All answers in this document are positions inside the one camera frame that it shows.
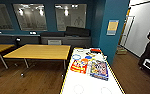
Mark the white oval plate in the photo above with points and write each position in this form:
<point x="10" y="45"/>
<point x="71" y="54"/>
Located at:
<point x="79" y="51"/>

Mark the dark long sofa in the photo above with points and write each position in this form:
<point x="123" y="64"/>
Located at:
<point x="74" y="38"/>

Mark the orange round disc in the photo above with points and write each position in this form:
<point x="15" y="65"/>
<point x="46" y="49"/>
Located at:
<point x="88" y="57"/>

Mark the red cereal box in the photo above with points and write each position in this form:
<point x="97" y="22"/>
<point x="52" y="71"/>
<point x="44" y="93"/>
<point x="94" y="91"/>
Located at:
<point x="79" y="65"/>

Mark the purple snack box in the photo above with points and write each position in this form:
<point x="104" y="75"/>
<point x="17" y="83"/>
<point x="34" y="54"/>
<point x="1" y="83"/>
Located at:
<point x="99" y="70"/>

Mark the white illuminated table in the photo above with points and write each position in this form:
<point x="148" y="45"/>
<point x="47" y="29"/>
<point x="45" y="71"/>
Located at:
<point x="91" y="85"/>

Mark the cardboard box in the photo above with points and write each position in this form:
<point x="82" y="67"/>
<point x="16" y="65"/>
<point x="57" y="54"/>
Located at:
<point x="121" y="50"/>

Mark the beige framed wall notice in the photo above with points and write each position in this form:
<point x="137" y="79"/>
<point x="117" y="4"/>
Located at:
<point x="112" y="27"/>

